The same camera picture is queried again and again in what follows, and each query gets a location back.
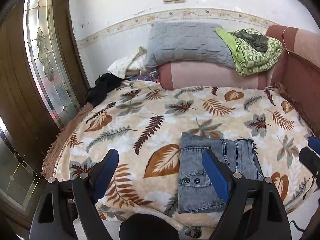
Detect blue denim pants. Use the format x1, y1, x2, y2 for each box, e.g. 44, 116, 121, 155
178, 132, 264, 213

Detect pink red sofa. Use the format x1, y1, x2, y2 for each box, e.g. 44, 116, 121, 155
158, 25, 319, 137

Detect green patterned folded quilt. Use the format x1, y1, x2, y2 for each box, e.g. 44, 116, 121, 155
215, 28, 283, 76

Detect dark olive crumpled garment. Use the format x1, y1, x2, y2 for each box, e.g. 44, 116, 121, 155
232, 29, 268, 53

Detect leaf print blanket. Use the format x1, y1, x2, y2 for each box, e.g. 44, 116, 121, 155
43, 81, 316, 239

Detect brown wooden glass door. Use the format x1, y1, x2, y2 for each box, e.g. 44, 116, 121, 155
1, 0, 88, 231

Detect black cloth pile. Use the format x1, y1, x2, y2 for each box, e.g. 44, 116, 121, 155
85, 73, 124, 107

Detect white floral pillow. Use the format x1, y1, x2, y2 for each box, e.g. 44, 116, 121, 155
107, 46, 148, 79

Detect grey quilted pillow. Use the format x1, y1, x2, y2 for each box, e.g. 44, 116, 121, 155
145, 22, 235, 69

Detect black cable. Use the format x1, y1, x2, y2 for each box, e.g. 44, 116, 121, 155
289, 219, 307, 233

